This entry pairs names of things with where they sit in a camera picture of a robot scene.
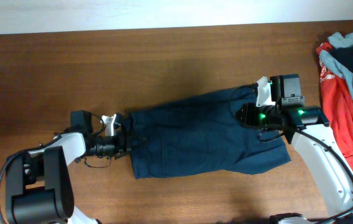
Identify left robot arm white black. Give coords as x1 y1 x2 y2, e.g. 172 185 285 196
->
0 110 144 223

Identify red garment with white print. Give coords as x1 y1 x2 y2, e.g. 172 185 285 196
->
316 42 353 170

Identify navy blue shorts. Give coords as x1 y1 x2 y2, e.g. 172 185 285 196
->
126 87 291 179

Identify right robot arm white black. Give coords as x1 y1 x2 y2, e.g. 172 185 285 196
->
231 74 353 223

